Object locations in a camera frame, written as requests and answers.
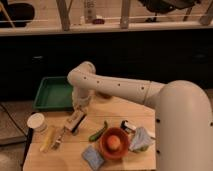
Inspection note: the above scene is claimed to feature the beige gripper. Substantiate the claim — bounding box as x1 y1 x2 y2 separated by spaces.
61 110 86 135

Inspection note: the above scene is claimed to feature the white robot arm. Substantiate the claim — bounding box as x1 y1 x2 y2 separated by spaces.
67 61 213 171

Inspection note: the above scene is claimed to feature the white lidded cup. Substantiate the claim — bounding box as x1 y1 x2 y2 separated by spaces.
27 113 47 132

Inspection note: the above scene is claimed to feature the silver metal fork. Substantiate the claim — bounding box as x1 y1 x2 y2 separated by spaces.
51 132 64 150

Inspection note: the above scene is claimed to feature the yellow banana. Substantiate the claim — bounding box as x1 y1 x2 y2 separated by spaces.
40 126 56 152

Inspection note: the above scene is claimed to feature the green cucumber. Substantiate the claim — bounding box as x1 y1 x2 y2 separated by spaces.
88 121 108 142

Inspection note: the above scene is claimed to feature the blue sponge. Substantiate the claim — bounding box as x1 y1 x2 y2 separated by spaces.
82 146 105 171

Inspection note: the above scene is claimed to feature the green plastic tray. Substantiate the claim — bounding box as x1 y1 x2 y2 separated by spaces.
33 76 73 111

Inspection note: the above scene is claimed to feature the orange fruit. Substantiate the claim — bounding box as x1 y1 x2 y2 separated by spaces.
107 135 121 150

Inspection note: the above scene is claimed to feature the orange bowl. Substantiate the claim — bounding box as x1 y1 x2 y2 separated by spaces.
99 127 130 160

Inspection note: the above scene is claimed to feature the dark red bowl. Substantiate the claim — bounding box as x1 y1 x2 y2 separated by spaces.
99 93 112 99

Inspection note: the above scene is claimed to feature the black and white can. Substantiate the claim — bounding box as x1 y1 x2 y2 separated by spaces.
120 120 136 133

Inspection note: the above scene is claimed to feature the light blue crumpled cloth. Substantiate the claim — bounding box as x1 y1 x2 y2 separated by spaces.
129 127 154 153

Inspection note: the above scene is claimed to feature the white bottle on shelf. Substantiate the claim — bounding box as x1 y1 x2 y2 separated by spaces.
84 0 96 23

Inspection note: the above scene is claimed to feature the dark chair at left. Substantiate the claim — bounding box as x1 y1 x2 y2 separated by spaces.
0 0 35 28

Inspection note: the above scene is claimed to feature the black office chair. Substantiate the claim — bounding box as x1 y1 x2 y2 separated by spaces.
138 0 202 23

